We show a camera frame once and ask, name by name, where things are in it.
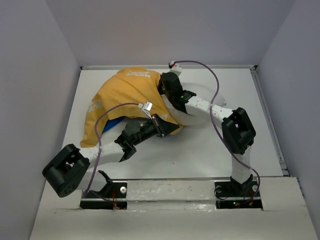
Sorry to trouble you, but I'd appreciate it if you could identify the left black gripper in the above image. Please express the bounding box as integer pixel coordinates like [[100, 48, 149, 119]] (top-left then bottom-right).
[[131, 114, 179, 147]]

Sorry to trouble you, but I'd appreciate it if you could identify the yellow blue pillowcase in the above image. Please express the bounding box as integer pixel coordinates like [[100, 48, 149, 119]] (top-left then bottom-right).
[[80, 67, 184, 148]]

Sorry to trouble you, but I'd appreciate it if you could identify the white pillow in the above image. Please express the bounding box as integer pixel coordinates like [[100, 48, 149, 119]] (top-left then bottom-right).
[[161, 82, 227, 126]]

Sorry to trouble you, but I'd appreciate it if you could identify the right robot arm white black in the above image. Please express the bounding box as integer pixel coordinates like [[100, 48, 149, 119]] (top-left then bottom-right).
[[158, 71, 256, 196]]

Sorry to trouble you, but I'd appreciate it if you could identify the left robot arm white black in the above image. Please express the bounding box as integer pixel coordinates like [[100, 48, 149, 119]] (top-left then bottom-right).
[[42, 114, 179, 198]]

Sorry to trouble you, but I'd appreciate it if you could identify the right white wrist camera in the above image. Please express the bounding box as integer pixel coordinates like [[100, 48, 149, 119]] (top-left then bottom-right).
[[168, 61, 182, 77]]

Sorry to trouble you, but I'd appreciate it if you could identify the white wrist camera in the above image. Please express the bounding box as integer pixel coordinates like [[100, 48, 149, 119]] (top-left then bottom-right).
[[168, 61, 182, 77], [138, 101, 153, 119]]

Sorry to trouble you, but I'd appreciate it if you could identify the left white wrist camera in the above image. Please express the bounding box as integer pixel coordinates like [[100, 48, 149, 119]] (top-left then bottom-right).
[[138, 101, 153, 119]]

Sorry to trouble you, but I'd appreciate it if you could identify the aluminium frame rail back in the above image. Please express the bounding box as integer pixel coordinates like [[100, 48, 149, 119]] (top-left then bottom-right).
[[80, 63, 255, 70]]

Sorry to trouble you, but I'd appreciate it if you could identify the aluminium frame rail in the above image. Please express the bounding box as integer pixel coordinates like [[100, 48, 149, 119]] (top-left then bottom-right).
[[80, 63, 255, 70], [250, 65, 291, 177]]

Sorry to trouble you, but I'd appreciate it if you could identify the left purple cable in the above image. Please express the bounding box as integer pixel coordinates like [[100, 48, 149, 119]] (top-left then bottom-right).
[[82, 102, 142, 200]]

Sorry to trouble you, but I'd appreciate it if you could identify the purple cable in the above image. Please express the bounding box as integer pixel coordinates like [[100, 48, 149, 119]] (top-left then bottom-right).
[[174, 59, 261, 201], [82, 102, 142, 200]]

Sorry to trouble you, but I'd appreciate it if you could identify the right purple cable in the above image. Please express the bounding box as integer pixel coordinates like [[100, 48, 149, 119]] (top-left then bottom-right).
[[174, 59, 261, 201]]

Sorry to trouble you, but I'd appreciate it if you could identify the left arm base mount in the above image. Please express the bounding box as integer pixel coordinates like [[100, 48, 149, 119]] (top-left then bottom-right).
[[79, 170, 128, 210]]

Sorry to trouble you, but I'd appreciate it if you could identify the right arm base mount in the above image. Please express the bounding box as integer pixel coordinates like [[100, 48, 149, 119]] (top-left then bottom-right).
[[213, 175, 263, 210]]

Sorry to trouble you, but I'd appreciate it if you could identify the aluminium frame rail right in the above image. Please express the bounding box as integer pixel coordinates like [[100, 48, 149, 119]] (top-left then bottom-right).
[[250, 65, 291, 177]]

